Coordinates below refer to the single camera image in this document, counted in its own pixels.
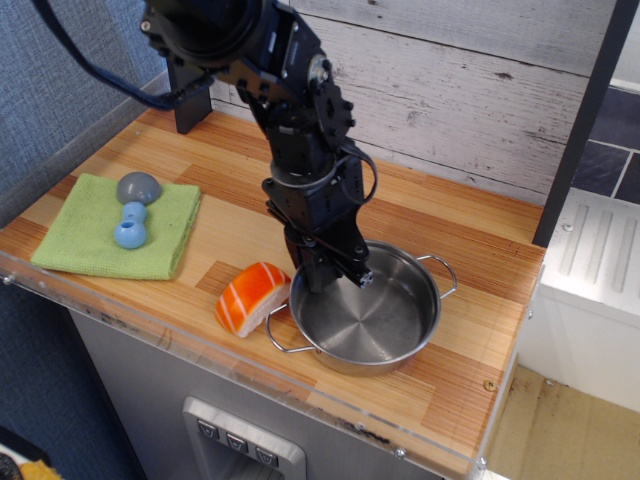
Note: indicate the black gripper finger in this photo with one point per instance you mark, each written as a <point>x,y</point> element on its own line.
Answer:
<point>322,266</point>
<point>296,245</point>

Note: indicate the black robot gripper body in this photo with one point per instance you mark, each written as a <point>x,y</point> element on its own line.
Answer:
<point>325,212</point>

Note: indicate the stainless steel pot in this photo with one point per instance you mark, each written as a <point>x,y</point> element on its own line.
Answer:
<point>372,330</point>

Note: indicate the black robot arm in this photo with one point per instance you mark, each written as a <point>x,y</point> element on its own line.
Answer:
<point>270,55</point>

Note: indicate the salmon nigiri sushi toy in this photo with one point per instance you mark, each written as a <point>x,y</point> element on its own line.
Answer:
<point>250,297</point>

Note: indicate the blue grey toy mushroom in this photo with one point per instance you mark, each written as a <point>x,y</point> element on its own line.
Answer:
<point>135,191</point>

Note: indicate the grey cabinet front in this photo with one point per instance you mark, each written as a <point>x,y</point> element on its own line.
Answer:
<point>147,381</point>

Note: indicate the silver button panel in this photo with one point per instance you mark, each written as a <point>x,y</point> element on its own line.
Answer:
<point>229,447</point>

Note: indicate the clear acrylic table edge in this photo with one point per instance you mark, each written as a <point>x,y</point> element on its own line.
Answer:
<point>372,404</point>

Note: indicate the green cloth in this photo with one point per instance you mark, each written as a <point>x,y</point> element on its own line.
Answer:
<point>95,234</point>

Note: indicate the white appliance with ridges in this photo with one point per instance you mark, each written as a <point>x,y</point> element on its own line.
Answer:
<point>582,328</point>

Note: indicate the orange object at corner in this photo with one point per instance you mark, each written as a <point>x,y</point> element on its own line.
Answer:
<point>15,467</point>

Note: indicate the left dark grey post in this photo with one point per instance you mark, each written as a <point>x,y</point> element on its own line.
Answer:
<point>192,111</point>

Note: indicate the dark grey post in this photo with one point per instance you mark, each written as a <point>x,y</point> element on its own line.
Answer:
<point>608,56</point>
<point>192,111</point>

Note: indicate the right dark grey post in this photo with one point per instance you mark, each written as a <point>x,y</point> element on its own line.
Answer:
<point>608,56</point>

